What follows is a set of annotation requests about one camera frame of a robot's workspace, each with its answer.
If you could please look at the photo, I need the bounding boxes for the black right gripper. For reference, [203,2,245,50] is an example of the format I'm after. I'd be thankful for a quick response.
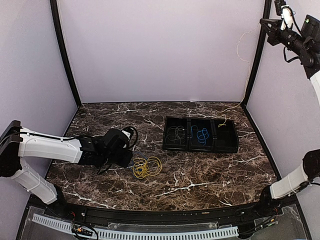
[260,18,310,55]

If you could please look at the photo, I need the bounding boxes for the blue cable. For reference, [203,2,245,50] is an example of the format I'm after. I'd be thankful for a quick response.
[127,151,148,180]
[189,124,210,147]

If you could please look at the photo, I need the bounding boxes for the grey thin cable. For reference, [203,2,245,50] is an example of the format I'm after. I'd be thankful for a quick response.
[166,126,187,146]

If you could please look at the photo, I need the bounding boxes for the white thin cable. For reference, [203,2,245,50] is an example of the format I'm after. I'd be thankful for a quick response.
[173,126,187,143]

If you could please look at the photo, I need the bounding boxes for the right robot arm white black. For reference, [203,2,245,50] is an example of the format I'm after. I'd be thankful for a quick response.
[255,14,320,217]

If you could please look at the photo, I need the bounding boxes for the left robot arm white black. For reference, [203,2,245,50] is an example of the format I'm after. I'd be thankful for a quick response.
[0,120,138,218]

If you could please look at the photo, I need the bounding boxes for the black three-compartment tray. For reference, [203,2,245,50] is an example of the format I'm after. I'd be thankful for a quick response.
[162,116,239,154]

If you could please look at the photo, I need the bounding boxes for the right black frame post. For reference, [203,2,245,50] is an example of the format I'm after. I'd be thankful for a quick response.
[241,0,272,108]

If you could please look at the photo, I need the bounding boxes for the black frame post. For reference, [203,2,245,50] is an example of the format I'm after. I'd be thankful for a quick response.
[241,0,272,108]
[49,0,82,108]

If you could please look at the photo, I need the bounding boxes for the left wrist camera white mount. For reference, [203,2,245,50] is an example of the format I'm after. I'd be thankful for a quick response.
[121,126,139,149]

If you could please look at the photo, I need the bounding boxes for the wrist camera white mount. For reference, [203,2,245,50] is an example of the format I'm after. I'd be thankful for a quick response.
[121,126,139,149]
[274,0,294,31]

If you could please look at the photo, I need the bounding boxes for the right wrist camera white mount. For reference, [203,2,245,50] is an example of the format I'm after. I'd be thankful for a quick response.
[274,0,294,31]

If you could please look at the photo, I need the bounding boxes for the black curved front rail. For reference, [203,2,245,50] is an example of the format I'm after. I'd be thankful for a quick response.
[43,202,283,226]

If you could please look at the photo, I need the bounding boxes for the white slotted cable duct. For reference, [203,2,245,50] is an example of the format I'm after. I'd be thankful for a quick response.
[32,213,239,240]

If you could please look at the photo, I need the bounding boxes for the left black frame post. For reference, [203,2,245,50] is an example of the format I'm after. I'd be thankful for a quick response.
[49,0,82,108]

